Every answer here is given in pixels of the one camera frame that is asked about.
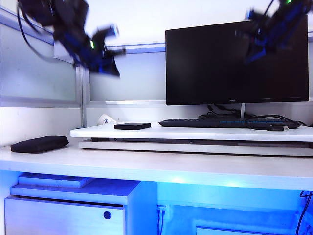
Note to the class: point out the silver monitor stand post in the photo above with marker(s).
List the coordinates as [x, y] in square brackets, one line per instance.
[242, 111]

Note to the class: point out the white paper cup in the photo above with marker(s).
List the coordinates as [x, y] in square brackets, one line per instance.
[106, 120]

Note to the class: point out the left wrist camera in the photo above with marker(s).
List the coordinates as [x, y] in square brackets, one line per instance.
[108, 30]

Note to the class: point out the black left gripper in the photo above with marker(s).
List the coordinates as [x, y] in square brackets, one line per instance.
[80, 41]

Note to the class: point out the white flat board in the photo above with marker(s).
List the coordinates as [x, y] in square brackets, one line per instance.
[53, 180]

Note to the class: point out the black computer monitor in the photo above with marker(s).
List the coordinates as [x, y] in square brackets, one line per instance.
[207, 68]

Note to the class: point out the white wall socket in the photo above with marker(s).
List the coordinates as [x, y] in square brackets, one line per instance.
[162, 209]

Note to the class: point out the white drawer cabinet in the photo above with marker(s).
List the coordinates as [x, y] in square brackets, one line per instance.
[61, 215]

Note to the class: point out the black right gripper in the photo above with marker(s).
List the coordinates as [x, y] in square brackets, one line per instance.
[271, 31]

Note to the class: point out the aluminium partition corner post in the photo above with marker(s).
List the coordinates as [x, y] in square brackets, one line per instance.
[84, 98]

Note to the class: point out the black monitor foot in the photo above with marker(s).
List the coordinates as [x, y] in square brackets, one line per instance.
[205, 117]

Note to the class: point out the frosted glass partition panel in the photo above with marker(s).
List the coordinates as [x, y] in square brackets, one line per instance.
[137, 80]
[29, 76]

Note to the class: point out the black keyboard blue stripe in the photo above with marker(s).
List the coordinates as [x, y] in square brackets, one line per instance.
[207, 123]

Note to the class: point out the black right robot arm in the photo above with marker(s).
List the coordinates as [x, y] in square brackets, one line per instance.
[296, 14]

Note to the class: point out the black portable hard drive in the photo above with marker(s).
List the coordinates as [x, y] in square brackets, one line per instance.
[132, 126]

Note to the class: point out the white desk riser top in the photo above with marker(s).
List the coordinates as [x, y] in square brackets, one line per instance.
[195, 134]

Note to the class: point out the grey partition bracket plate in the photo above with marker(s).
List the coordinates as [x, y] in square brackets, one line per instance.
[61, 55]

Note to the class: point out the black soft pouch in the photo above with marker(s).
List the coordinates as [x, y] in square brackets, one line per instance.
[39, 145]

